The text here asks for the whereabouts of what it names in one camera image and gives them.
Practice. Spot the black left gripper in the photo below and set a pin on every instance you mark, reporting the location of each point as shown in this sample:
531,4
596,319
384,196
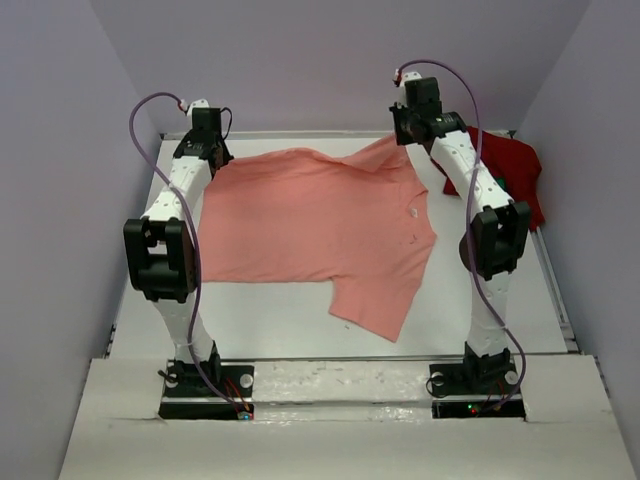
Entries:
226,157

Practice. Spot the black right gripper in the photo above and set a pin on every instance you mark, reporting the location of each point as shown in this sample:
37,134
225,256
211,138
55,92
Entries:
400,110

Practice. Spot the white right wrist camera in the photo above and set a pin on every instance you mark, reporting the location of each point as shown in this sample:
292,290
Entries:
401,79

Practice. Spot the red t shirt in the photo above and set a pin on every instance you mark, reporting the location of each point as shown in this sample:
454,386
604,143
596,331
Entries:
514,166

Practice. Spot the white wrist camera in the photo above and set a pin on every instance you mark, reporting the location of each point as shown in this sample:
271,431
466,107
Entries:
188,108
401,79

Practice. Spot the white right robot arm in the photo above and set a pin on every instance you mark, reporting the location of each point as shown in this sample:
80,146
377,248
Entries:
496,231

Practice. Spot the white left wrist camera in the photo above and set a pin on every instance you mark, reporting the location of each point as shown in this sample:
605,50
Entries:
188,108

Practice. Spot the pink t shirt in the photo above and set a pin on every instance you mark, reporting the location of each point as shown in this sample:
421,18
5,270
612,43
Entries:
298,215

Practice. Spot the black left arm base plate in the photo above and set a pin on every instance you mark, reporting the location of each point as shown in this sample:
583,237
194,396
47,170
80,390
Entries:
185,396

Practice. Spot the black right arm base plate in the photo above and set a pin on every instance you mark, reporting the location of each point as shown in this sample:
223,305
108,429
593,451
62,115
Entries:
454,396

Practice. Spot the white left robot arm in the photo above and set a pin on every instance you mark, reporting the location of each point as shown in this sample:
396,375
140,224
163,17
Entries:
162,247

